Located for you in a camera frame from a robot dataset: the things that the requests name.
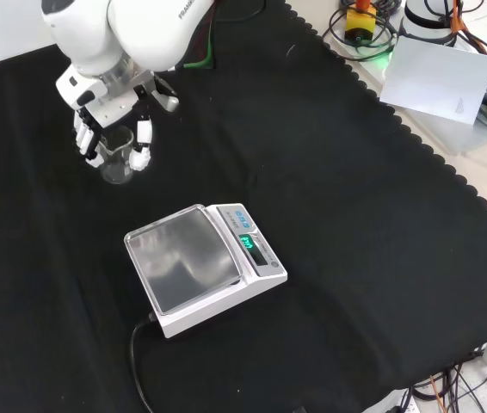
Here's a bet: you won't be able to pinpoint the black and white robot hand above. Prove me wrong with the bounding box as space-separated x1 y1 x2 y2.
55 65 181 171

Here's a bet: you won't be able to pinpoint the clear glass beaker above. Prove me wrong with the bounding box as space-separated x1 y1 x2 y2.
96 126 135 185

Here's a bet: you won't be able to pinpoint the white electronic balance steel pan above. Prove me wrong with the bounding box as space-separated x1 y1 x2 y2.
123 202 289 340

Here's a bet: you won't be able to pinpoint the black bench cloth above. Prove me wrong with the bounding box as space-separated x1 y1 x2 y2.
0 0 487 413

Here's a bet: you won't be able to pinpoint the yellow stop button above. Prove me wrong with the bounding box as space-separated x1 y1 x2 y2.
343 0 377 45

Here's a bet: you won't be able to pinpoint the pale board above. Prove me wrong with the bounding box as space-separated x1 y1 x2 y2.
379 35 487 126

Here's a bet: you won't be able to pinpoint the black and green arm cables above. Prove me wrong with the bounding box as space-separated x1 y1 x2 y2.
173 0 268 72

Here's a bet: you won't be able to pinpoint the black balance power cable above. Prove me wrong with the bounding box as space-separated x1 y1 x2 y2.
129 312 158 413

